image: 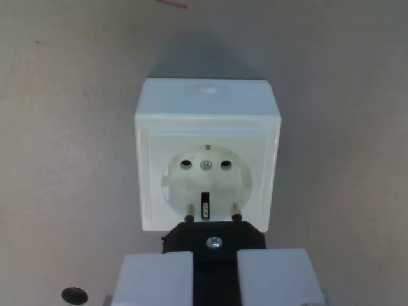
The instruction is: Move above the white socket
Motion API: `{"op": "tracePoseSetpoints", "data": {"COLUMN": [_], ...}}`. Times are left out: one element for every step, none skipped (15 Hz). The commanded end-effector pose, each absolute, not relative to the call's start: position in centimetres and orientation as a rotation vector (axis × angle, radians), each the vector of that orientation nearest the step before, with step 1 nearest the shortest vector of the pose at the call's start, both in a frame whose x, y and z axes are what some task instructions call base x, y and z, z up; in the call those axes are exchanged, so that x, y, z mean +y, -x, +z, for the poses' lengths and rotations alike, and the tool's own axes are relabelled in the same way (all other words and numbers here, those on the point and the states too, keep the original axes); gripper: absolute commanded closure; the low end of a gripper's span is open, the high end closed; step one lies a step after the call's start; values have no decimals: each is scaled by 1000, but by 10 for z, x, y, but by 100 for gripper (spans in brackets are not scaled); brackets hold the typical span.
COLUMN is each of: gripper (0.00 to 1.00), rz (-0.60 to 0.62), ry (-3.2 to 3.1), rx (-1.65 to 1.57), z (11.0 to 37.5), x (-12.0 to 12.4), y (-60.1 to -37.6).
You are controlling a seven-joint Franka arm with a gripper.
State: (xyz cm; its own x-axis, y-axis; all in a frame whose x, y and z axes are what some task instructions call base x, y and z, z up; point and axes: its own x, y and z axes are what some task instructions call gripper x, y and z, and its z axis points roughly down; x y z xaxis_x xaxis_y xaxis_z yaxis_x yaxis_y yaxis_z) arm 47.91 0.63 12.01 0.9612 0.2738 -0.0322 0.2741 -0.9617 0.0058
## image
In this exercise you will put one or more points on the white wall socket box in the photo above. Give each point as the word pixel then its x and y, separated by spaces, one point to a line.
pixel 207 108

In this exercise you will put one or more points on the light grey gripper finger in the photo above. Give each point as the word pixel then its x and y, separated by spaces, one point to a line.
pixel 153 280
pixel 277 277

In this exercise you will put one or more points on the black two-pin power plug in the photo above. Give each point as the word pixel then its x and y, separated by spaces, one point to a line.
pixel 214 274

